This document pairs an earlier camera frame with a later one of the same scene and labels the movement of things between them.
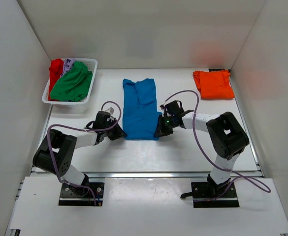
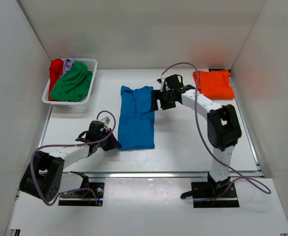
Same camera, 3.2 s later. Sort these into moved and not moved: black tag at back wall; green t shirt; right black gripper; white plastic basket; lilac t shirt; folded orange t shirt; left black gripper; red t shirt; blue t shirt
Moved: right black gripper; left black gripper; blue t shirt
Not moved: folded orange t shirt; red t shirt; lilac t shirt; black tag at back wall; green t shirt; white plastic basket
